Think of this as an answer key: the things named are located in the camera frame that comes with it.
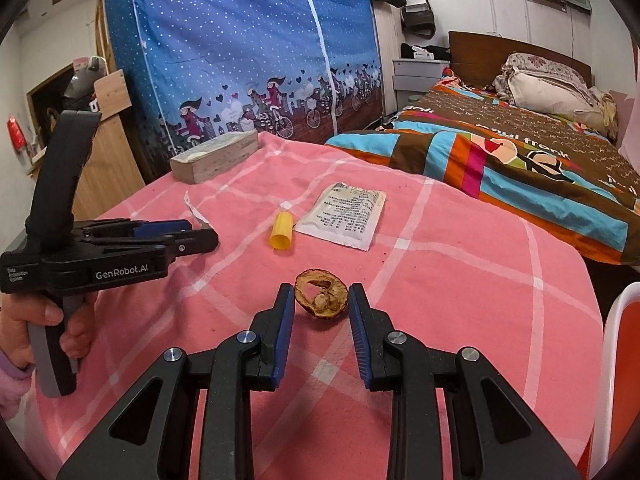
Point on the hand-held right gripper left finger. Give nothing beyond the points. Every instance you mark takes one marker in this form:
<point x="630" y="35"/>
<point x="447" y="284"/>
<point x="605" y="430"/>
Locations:
<point x="285" y="330"/>

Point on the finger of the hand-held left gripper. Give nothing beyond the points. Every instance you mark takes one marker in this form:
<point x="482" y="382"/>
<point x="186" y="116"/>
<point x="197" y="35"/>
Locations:
<point x="160" y="229"/>
<point x="195" y="242"/>

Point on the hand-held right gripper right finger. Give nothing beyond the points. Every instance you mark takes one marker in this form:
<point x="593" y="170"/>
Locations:
<point x="357" y="330"/>

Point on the dried apple slice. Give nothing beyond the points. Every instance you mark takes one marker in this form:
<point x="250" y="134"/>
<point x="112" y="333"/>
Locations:
<point x="335" y="295"/>

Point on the white and orange bin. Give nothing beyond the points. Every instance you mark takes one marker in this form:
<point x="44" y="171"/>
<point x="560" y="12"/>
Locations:
<point x="612" y="350"/>

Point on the person's left hand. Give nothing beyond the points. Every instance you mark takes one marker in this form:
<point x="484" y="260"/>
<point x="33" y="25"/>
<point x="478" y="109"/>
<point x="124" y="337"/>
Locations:
<point x="15" y="330"/>

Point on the thin white paper scrap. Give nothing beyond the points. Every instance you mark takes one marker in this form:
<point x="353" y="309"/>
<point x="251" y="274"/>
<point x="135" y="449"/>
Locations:
<point x="191" y="208"/>

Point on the wooden cabinet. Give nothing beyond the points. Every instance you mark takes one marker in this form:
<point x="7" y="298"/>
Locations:
<point x="110" y="160"/>

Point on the yellow plastic cap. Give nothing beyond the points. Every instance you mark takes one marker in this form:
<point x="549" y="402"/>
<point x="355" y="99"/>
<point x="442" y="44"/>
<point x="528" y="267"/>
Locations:
<point x="281" y="232"/>

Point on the beige tissue box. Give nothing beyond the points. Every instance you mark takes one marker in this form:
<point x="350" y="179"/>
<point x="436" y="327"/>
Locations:
<point x="215" y="157"/>

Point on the pink checked cloth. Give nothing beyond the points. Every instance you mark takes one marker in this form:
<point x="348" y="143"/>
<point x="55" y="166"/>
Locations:
<point x="450" y="285"/>

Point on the white printed sachet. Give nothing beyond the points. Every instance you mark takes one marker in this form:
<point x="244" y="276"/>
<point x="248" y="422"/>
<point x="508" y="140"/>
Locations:
<point x="345" y="215"/>

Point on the red hanging object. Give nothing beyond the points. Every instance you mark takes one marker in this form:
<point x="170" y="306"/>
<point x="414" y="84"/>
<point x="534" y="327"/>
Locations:
<point x="16" y="135"/>

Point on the light wooden board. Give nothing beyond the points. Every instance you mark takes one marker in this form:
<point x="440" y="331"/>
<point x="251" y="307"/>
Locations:
<point x="112" y="92"/>

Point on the grey bag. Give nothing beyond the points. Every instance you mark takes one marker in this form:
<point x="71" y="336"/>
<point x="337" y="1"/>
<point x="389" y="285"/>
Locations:
<point x="82" y="80"/>

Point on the blue dotted wardrobe cover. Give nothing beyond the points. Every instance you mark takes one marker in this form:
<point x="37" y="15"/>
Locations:
<point x="225" y="35"/>

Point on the bed with colourful striped blanket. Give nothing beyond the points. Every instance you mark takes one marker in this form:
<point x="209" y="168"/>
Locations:
<point x="500" y="160"/>

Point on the grey nightstand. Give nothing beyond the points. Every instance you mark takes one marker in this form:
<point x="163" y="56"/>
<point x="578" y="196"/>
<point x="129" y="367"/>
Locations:
<point x="415" y="77"/>

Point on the black bundle on nightstand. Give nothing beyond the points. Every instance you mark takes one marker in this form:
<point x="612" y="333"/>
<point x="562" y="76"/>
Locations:
<point x="440" y="51"/>

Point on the cream pillow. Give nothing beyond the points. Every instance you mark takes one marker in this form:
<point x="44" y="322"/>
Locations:
<point x="545" y="95"/>

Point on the brown wooden headboard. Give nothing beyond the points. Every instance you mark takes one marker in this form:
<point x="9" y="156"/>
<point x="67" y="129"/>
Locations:
<point x="475" y="50"/>

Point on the beige and brown handbag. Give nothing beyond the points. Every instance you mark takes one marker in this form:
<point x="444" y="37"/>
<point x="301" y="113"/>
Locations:
<point x="419" y="17"/>

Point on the floral patterned pillow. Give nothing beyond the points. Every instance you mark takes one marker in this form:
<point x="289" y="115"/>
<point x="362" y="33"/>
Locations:
<point x="545" y="67"/>

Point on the pink embroidered cloth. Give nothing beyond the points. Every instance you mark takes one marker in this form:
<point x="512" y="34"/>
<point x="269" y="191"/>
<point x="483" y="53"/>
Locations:
<point x="631" y="145"/>

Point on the yellow floral cloth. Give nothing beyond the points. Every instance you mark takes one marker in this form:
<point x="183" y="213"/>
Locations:
<point x="605" y="110"/>

